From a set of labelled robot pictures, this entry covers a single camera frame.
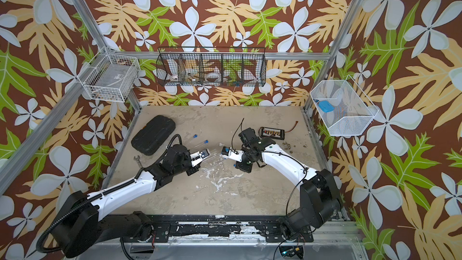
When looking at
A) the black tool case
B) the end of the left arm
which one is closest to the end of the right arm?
the end of the left arm

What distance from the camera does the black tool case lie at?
97 centimetres

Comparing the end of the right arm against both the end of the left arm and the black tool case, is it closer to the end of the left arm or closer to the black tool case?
the end of the left arm
